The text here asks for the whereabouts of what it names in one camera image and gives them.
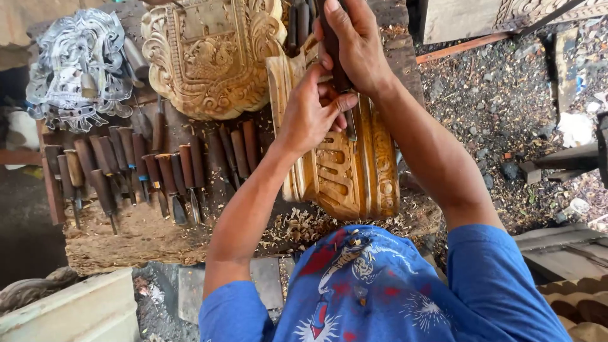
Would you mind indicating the stack of grey wooden boards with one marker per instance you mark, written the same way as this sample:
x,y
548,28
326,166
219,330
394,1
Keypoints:
x,y
565,251

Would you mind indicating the person's right hand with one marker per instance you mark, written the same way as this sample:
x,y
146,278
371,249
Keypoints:
x,y
363,52

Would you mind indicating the weathered narrow wooden board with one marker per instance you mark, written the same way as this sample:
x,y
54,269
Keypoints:
x,y
566,66

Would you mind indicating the person's left hand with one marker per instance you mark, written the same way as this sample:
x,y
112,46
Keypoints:
x,y
304,116

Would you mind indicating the person's right fingers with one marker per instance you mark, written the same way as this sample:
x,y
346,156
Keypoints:
x,y
339,19

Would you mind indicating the white plastic scrap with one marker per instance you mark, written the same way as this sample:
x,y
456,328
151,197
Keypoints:
x,y
575,129

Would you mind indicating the grey concrete slab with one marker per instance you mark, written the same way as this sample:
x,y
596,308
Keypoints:
x,y
223,285

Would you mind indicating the grey wooden block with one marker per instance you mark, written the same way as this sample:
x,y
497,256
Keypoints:
x,y
565,161

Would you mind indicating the white sack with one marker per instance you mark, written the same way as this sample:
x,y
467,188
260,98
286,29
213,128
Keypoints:
x,y
23,130

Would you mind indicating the large carved wooden crest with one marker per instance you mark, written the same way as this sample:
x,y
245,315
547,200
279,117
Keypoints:
x,y
209,61

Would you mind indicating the pale wooden crate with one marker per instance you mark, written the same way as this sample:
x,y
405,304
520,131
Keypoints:
x,y
76,313

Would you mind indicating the grey carved wood piece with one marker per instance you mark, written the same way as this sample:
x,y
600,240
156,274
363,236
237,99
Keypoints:
x,y
33,287

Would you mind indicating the reddish wooden slat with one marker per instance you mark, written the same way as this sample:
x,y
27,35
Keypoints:
x,y
460,47

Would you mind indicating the pile of wood shavings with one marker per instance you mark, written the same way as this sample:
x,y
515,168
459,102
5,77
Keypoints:
x,y
299,228

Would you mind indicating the brown ribbed carved wood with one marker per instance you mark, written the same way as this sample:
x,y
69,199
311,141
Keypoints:
x,y
579,304

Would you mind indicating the carved wooden moulding block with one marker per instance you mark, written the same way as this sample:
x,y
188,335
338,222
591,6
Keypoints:
x,y
351,180

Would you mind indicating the round wooden mallet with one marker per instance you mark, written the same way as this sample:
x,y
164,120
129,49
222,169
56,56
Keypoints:
x,y
136,58

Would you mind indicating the carved wooden plank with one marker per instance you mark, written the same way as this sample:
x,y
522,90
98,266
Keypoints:
x,y
475,16

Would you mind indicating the blue printed t-shirt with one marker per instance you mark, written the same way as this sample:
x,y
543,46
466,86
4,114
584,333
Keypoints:
x,y
380,289

